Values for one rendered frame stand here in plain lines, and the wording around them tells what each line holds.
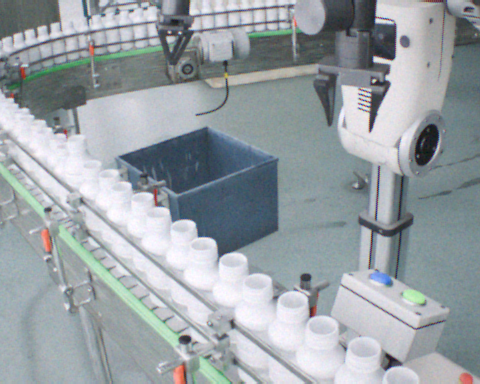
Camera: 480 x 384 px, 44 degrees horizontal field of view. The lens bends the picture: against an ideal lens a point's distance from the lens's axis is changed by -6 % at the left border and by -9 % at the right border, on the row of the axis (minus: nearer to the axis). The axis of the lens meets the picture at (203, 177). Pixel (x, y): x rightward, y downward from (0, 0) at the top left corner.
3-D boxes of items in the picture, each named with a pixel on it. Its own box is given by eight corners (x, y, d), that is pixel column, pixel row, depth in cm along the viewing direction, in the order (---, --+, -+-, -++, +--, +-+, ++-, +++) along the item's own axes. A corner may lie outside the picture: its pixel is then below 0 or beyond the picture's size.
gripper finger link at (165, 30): (156, 66, 117) (159, 18, 114) (153, 60, 123) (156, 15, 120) (191, 68, 118) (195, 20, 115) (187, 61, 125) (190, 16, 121)
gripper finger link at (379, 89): (380, 141, 86) (385, 78, 82) (333, 133, 89) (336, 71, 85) (388, 127, 92) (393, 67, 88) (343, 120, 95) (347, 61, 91)
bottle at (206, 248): (186, 344, 92) (176, 254, 84) (196, 320, 97) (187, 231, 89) (225, 348, 90) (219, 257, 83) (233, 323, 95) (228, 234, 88)
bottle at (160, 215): (193, 301, 101) (184, 214, 94) (162, 314, 99) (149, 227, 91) (175, 284, 106) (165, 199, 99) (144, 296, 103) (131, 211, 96)
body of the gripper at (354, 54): (383, 86, 83) (387, 34, 80) (314, 76, 87) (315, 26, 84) (390, 76, 88) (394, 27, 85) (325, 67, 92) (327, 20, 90)
